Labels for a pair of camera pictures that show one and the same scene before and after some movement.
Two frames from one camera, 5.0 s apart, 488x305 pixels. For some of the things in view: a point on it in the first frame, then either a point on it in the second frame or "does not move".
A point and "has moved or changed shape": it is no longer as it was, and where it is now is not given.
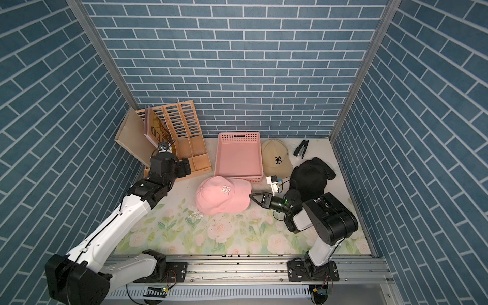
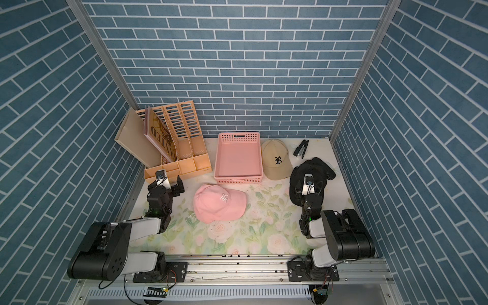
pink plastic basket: x=239 y=155 does not move
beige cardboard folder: x=131 y=137 does not move
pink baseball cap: x=218 y=194 has moved or changed shape
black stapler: x=300 y=149 does not move
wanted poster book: x=155 y=129 does not move
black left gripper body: x=180 y=169 to x=174 y=192
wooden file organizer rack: x=180 y=121 does not move
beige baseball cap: x=275 y=159 does not move
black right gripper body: x=279 y=205 to x=304 y=201
